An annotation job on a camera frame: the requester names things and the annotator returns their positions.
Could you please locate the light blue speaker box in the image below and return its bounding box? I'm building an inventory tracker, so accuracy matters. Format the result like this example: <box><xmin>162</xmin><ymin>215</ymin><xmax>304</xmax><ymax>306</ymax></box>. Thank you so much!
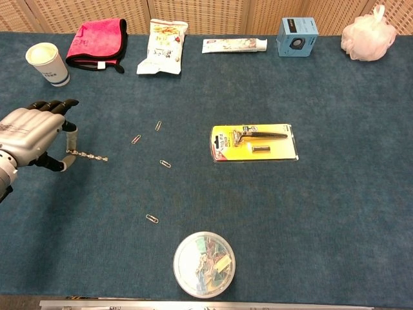
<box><xmin>276</xmin><ymin>17</ymin><xmax>319</xmax><ymax>58</ymax></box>

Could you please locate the white toothpaste tube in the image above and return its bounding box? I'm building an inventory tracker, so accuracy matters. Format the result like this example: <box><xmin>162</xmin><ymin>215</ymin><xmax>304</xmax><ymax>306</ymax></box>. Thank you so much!
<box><xmin>201</xmin><ymin>37</ymin><xmax>268</xmax><ymax>54</ymax></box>

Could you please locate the white paper cup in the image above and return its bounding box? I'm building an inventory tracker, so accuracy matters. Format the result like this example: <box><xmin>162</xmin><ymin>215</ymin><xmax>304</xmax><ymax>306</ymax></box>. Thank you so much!
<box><xmin>25</xmin><ymin>42</ymin><xmax>71</xmax><ymax>88</ymax></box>

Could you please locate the beaded metal chain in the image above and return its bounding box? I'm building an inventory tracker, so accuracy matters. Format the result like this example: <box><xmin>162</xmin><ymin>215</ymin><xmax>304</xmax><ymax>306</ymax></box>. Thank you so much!
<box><xmin>66</xmin><ymin>149</ymin><xmax>109</xmax><ymax>162</ymax></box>

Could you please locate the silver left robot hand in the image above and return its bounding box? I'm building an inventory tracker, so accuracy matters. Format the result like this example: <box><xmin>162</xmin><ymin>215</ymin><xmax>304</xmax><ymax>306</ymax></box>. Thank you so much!
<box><xmin>0</xmin><ymin>98</ymin><xmax>80</xmax><ymax>173</ymax></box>

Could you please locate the pink folded towel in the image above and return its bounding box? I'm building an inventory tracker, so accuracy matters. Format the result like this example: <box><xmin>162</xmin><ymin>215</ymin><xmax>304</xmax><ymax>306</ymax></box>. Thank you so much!
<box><xmin>65</xmin><ymin>17</ymin><xmax>129</xmax><ymax>74</ymax></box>

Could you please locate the woven rattan folding screen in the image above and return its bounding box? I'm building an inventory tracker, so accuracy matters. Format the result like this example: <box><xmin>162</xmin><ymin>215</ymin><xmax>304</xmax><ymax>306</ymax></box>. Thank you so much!
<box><xmin>0</xmin><ymin>0</ymin><xmax>413</xmax><ymax>36</ymax></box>

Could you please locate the round clear clip container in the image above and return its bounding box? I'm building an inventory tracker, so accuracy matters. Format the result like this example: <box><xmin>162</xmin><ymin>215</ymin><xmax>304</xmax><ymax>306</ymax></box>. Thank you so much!
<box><xmin>172</xmin><ymin>231</ymin><xmax>237</xmax><ymax>299</ymax></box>

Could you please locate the yellow razor blister pack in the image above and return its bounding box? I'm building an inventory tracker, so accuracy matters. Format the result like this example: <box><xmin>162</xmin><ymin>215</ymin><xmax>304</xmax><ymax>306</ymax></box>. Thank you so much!
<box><xmin>210</xmin><ymin>123</ymin><xmax>299</xmax><ymax>163</ymax></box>

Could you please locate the aluminium frame rail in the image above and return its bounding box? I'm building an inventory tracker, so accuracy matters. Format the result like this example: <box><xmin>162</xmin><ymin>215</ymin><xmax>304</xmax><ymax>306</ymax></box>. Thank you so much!
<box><xmin>39</xmin><ymin>299</ymin><xmax>375</xmax><ymax>310</ymax></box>

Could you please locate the pale pink bath loofah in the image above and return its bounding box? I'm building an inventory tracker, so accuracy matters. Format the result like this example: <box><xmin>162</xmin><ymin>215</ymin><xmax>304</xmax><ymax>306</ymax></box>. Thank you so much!
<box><xmin>341</xmin><ymin>4</ymin><xmax>398</xmax><ymax>62</ymax></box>

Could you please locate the white snack bag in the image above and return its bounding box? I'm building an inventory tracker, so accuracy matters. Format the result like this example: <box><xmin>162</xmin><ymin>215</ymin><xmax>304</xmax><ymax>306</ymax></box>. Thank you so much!
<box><xmin>136</xmin><ymin>18</ymin><xmax>188</xmax><ymax>76</ymax></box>

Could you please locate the blue felt table cover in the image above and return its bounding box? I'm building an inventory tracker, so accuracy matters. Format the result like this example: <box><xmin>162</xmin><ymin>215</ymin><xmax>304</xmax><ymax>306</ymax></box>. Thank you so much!
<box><xmin>0</xmin><ymin>31</ymin><xmax>413</xmax><ymax>306</ymax></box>

